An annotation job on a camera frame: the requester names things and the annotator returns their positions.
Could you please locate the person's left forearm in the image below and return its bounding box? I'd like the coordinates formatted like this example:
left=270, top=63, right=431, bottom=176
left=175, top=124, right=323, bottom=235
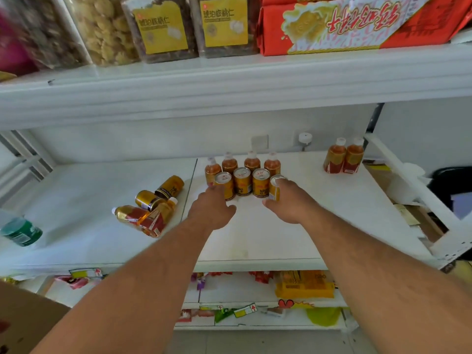
left=31, top=217, right=215, bottom=354

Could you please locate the yellow label clear nut tub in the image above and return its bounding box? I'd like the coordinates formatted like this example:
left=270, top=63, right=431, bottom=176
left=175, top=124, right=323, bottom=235
left=121, top=0, right=199, bottom=64
left=189, top=0, right=260, bottom=59

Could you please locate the white shelf board with lip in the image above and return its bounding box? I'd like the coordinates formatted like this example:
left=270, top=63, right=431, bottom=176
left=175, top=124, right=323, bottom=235
left=0, top=42, right=472, bottom=132

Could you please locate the lime green snack packet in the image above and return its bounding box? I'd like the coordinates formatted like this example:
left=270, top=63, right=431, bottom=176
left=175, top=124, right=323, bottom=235
left=305, top=307, right=343, bottom=327

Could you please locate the pink snack package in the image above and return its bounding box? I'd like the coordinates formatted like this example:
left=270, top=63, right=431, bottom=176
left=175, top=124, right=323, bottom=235
left=0, top=9, right=37, bottom=76

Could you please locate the orange tea bottle white cap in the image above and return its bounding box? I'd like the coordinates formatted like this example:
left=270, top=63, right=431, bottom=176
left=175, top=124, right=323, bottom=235
left=244, top=150, right=261, bottom=172
left=205, top=157, right=222, bottom=188
left=323, top=138, right=347, bottom=174
left=140, top=197, right=178, bottom=238
left=221, top=152, right=239, bottom=175
left=112, top=205, right=152, bottom=229
left=264, top=152, right=281, bottom=177
left=342, top=137, right=365, bottom=175

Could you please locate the black chair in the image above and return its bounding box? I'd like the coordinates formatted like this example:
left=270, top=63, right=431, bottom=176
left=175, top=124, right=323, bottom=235
left=428, top=166, right=472, bottom=220

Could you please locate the person's right forearm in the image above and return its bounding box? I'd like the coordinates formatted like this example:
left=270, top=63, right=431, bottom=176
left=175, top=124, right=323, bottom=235
left=295, top=207, right=472, bottom=354

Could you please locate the white wall socket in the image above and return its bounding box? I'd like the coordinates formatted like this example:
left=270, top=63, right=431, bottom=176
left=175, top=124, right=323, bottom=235
left=251, top=134, right=270, bottom=152

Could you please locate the gold drink can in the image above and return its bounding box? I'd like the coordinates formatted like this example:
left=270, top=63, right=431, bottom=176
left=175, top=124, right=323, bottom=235
left=134, top=190, right=167, bottom=212
left=268, top=175, right=287, bottom=202
left=252, top=168, right=271, bottom=198
left=154, top=175, right=185, bottom=200
left=233, top=167, right=253, bottom=196
left=215, top=172, right=236, bottom=202

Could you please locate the green label clear bottle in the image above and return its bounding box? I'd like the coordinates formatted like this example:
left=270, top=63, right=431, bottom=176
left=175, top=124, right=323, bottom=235
left=0, top=209, right=43, bottom=248

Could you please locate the clear tub of pale cookies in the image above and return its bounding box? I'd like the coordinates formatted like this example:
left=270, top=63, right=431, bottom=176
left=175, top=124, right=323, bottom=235
left=63, top=0, right=140, bottom=67

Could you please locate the brown cardboard box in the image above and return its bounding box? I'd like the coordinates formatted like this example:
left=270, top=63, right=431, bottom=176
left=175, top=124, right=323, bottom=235
left=0, top=281, right=71, bottom=354

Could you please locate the clear tub of dark nuts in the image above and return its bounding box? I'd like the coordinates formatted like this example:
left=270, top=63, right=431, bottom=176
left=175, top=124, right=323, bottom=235
left=7, top=0, right=89, bottom=70

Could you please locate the narrow white shelf board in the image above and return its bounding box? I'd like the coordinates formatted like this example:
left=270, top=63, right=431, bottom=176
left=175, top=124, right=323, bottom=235
left=0, top=158, right=198, bottom=278

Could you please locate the red and white biscuit pack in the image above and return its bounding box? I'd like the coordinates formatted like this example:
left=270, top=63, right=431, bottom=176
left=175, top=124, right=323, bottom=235
left=256, top=0, right=472, bottom=57

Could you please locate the white low shelf with tags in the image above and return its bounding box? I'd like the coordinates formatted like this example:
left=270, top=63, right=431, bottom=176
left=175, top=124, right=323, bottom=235
left=173, top=271, right=352, bottom=331

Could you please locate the person's right hand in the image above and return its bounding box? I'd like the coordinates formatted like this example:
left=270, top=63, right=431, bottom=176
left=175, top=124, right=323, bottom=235
left=262, top=177, right=322, bottom=225

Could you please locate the white slanted shelf bracket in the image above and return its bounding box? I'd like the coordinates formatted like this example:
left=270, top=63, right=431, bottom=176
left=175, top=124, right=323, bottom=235
left=363, top=133, right=472, bottom=270

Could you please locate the yellow snack packet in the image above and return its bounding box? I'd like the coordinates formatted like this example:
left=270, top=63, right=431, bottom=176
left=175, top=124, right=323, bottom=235
left=275, top=270, right=335, bottom=300

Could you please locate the person's left hand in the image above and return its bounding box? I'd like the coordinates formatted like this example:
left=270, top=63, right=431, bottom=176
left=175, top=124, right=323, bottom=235
left=186, top=184, right=237, bottom=231

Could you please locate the wide white shelf board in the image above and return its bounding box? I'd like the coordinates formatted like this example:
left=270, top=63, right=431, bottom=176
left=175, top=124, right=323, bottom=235
left=182, top=150, right=440, bottom=273

